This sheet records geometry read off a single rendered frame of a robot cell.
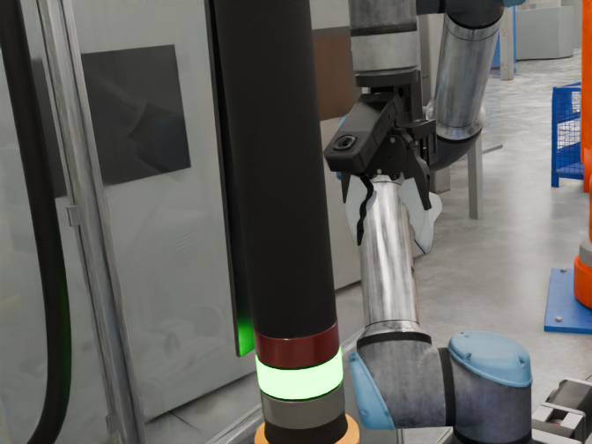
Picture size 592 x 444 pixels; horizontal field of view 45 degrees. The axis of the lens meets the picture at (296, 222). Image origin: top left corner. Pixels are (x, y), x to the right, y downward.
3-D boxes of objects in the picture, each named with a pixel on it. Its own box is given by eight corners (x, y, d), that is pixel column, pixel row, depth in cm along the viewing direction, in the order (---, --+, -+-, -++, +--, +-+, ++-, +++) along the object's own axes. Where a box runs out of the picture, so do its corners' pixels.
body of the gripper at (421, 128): (440, 167, 86) (436, 66, 83) (407, 183, 79) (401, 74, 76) (385, 165, 90) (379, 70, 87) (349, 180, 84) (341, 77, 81)
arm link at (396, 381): (458, 421, 98) (418, 92, 120) (351, 426, 100) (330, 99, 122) (451, 432, 109) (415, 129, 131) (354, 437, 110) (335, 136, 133)
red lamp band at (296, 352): (252, 372, 26) (248, 342, 26) (258, 334, 30) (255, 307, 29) (342, 365, 26) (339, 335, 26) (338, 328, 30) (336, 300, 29)
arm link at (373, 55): (397, 33, 75) (333, 39, 80) (400, 77, 76) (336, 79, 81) (429, 29, 81) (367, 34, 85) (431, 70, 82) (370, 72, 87)
